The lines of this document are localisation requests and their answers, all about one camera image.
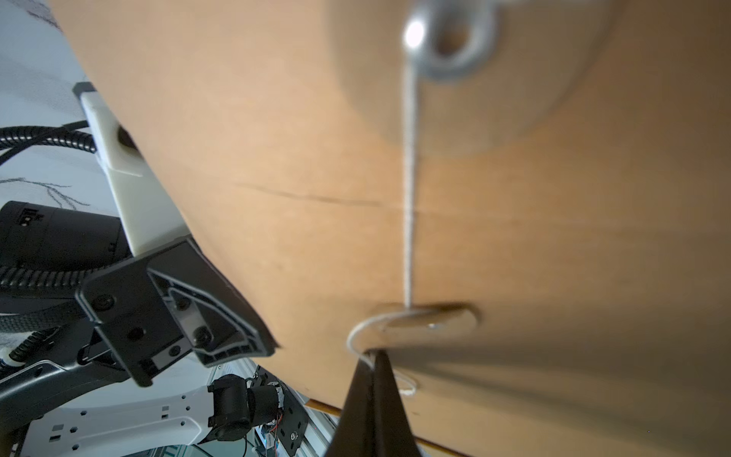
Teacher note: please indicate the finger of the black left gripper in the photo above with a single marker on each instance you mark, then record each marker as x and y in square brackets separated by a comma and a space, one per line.
[154, 309]

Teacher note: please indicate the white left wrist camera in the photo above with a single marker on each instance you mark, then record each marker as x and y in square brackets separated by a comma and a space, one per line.
[148, 215]

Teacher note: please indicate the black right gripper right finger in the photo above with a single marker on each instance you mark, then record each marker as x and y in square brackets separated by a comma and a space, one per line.
[386, 393]

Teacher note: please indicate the brown kraft file bag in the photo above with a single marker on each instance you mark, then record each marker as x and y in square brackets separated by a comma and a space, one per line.
[389, 431]
[575, 191]

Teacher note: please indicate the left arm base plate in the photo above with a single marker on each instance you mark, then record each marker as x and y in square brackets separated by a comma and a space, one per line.
[241, 404]

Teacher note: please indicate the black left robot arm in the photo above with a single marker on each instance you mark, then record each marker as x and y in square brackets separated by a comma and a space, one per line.
[92, 325]

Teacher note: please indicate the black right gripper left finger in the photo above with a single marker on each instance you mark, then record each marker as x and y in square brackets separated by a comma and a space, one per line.
[354, 435]

